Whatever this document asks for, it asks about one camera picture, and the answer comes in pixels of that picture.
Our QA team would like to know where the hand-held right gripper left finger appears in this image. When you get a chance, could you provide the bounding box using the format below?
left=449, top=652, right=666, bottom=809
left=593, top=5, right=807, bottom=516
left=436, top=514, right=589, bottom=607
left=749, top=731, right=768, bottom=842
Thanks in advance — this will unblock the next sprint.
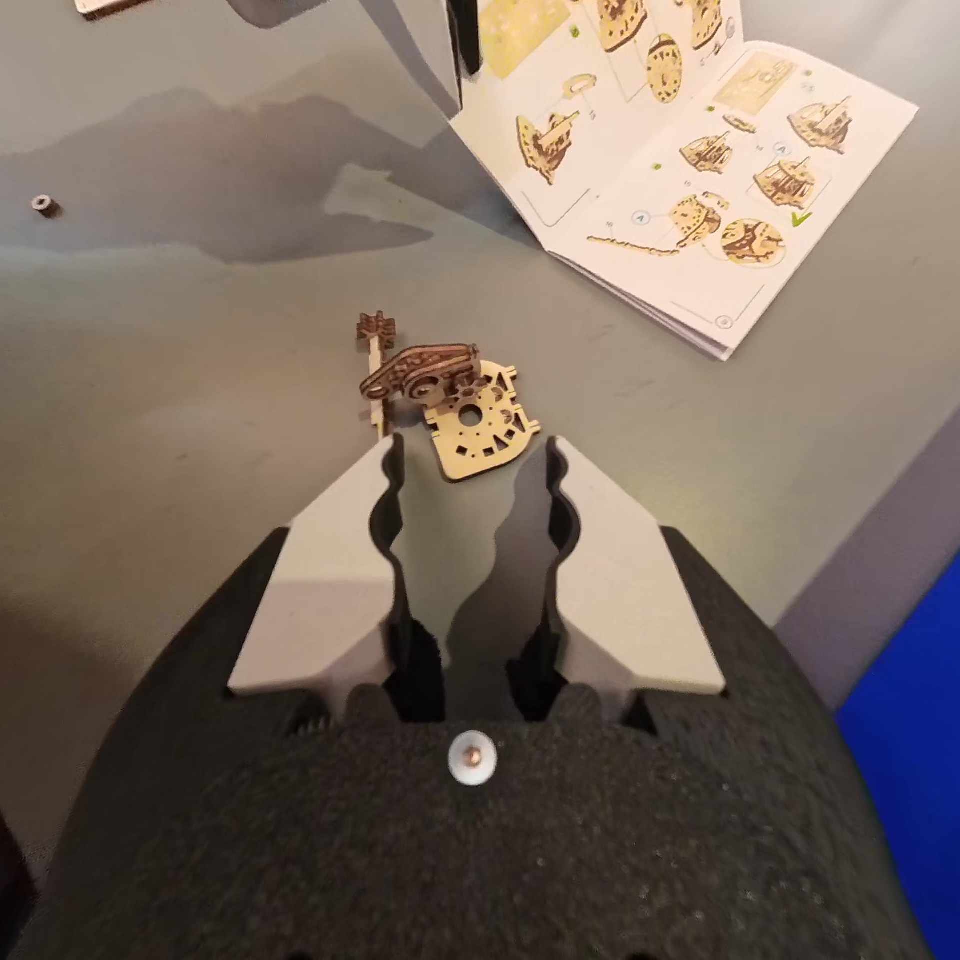
left=227, top=433, right=445, bottom=724

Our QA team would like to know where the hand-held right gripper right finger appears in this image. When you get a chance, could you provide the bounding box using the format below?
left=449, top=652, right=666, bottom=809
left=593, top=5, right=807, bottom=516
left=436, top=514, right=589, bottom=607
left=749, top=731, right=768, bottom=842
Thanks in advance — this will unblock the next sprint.
left=506, top=435, right=729, bottom=724

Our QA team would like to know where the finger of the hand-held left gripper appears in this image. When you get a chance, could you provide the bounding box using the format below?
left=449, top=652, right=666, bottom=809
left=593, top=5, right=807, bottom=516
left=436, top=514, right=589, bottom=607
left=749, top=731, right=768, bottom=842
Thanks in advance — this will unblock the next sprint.
left=225, top=0, right=303, bottom=30
left=358, top=0, right=483, bottom=120

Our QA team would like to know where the small wooden gear model assembly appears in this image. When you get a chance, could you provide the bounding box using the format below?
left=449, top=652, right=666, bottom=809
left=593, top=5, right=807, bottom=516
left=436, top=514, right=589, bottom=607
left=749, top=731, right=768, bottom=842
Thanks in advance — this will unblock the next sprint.
left=359, top=342, right=543, bottom=483

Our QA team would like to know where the wooden axle with gear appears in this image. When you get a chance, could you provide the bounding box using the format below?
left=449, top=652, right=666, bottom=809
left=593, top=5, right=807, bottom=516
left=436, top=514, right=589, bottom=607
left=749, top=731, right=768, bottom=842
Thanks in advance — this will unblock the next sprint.
left=355, top=310, right=399, bottom=438

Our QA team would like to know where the white instruction booklet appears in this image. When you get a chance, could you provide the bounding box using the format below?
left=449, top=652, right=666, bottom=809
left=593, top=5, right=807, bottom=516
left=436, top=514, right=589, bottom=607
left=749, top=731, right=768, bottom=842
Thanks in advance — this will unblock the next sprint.
left=447, top=0, right=921, bottom=363

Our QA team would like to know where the blue plastic bin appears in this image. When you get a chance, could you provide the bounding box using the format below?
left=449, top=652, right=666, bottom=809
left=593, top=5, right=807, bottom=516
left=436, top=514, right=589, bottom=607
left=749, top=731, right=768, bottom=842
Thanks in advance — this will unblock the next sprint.
left=834, top=553, right=960, bottom=960

